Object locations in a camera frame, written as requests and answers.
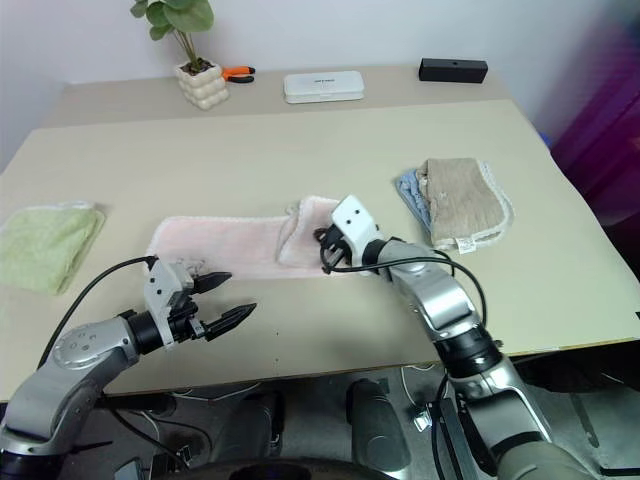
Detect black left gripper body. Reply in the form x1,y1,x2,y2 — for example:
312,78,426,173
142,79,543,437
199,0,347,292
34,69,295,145
167,293,211,344

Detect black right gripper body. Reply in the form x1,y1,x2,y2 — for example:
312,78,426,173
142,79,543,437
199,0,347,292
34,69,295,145
318,224,352,275

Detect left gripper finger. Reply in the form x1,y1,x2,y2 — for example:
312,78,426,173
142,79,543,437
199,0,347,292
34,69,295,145
203,302,258,343
191,271,233,297

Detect pink towel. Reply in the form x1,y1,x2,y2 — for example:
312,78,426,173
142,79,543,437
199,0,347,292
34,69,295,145
145,195,382,282

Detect blue folded towel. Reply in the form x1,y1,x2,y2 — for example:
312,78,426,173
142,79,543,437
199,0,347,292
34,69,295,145
395,168,434,234

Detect beige folded towel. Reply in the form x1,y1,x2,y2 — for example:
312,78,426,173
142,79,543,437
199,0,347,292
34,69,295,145
416,157,517,254

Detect green folded towel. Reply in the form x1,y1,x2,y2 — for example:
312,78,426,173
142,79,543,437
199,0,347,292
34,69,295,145
0,200,108,297

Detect large beige table board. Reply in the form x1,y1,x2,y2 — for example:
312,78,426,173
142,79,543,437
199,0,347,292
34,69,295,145
0,98,640,403

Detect dark grey rounded shape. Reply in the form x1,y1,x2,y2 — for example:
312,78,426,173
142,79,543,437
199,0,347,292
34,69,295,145
212,389,286,467
344,378,412,474

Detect white flat case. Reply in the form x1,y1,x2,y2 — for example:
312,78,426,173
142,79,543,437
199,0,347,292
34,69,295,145
282,69,365,106

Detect white bubble plant pot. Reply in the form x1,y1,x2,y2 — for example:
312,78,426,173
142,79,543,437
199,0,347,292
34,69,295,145
174,58,232,112

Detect black rectangular box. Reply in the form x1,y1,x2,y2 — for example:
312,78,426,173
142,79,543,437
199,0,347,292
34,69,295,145
418,57,490,85

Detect green potted plant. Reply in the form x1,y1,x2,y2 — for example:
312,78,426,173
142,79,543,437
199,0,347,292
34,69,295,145
130,0,216,72

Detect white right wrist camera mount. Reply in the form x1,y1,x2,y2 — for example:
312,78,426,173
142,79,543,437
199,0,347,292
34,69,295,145
330,195,386,262

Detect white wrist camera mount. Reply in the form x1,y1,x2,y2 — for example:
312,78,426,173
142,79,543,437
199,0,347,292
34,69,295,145
330,195,386,262
142,258,196,351

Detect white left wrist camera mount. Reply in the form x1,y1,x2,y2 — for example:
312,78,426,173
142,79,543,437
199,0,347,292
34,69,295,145
142,258,196,351

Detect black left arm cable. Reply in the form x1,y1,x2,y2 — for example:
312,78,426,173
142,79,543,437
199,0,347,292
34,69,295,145
37,255,160,374

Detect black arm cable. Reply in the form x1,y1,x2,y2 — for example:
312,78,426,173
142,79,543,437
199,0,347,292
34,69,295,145
37,255,160,374
321,248,489,329

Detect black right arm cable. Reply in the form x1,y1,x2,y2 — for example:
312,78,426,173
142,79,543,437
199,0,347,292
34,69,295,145
321,248,489,329

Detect white cable under table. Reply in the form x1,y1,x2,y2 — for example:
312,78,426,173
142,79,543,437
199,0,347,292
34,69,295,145
398,363,437,432

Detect orange handled pliers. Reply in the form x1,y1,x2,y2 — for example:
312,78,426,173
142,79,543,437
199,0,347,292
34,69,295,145
219,64,257,85

